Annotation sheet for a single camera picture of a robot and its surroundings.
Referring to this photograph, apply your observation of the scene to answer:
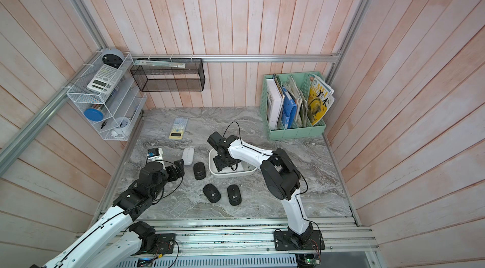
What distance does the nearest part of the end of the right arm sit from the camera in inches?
27.0

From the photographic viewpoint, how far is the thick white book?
92 cm

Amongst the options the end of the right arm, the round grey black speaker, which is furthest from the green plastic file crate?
the round grey black speaker

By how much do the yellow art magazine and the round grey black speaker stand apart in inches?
36.8

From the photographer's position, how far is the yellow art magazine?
973 mm
